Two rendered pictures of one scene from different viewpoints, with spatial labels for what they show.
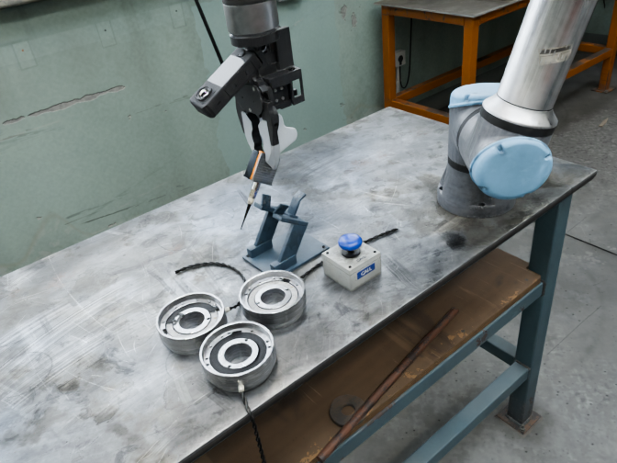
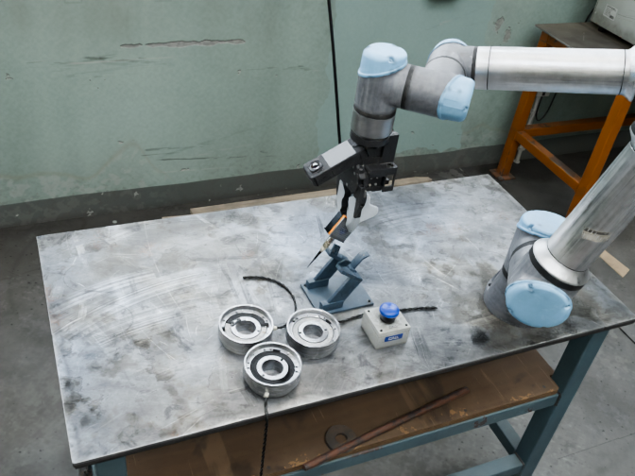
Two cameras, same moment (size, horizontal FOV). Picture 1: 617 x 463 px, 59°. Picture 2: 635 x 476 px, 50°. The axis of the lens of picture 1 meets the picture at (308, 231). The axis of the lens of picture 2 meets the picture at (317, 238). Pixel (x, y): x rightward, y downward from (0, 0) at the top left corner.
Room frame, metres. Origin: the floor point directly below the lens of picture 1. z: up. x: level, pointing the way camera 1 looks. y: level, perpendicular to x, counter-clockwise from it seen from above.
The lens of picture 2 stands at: (-0.28, -0.02, 1.78)
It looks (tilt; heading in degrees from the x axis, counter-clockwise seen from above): 37 degrees down; 7
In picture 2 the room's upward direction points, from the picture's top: 9 degrees clockwise
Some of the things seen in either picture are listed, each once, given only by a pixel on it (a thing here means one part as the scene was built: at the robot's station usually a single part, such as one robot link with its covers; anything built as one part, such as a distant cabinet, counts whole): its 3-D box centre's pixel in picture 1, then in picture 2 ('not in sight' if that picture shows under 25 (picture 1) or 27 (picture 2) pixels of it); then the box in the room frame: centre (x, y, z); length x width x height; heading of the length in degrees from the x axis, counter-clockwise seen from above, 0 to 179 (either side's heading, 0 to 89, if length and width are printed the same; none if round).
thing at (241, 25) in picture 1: (250, 16); (371, 120); (0.82, 0.04, 1.22); 0.08 x 0.08 x 0.05
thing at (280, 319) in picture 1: (273, 300); (312, 334); (0.66, 0.07, 0.82); 0.10 x 0.10 x 0.04
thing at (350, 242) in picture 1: (351, 250); (387, 315); (0.73, -0.07, 0.85); 0.04 x 0.04 x 0.05
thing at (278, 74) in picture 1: (264, 71); (368, 159); (0.82, 0.03, 1.14); 0.09 x 0.08 x 0.12; 126
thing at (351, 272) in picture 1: (353, 261); (387, 325); (0.73, -0.07, 0.82); 0.08 x 0.07 x 0.05; 125
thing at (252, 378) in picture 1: (239, 356); (272, 370); (0.55, 0.12, 0.82); 0.10 x 0.10 x 0.04
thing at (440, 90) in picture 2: not in sight; (439, 90); (0.83, -0.06, 1.29); 0.11 x 0.11 x 0.08; 85
